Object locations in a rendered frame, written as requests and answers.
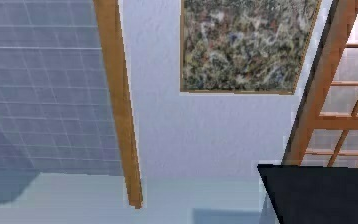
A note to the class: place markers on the wooden framed window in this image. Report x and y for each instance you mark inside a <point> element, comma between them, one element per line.
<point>333,110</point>

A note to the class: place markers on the wooden door frame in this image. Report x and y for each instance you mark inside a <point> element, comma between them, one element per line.
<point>120,100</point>

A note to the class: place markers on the speckled framed wall picture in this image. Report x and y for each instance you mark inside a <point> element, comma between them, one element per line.
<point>243,46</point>

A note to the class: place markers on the black table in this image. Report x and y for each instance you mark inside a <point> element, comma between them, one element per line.
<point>320,196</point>

